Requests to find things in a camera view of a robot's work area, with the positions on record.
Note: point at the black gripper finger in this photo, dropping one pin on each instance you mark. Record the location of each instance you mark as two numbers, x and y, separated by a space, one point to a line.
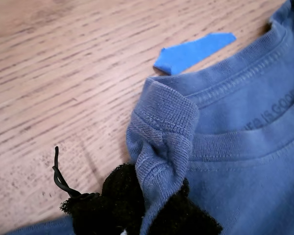
186 218
112 208

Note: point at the blue T-shirt with print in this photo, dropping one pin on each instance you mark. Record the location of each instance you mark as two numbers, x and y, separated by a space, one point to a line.
235 171

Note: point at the short blue tape piece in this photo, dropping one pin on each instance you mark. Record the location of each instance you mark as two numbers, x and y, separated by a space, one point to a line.
191 51

